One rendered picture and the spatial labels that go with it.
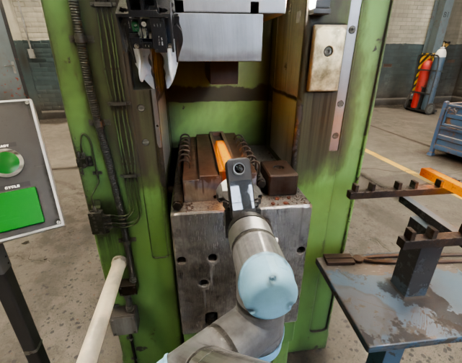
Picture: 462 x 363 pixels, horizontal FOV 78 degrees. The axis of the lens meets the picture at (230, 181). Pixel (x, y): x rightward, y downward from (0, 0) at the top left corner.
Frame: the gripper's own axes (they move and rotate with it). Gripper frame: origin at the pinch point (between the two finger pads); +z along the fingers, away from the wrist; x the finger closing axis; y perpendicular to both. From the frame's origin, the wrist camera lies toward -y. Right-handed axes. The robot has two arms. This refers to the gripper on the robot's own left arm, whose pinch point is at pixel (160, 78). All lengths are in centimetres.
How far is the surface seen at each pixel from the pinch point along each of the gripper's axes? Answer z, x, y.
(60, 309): 141, -73, -5
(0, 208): 18.4, -32.1, 13.4
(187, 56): 2.9, 5.0, -13.5
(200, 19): -3.4, 8.4, -16.7
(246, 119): 47, 28, -45
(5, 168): 14.8, -31.7, 6.5
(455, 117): 183, 326, -198
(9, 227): 20.7, -30.8, 16.3
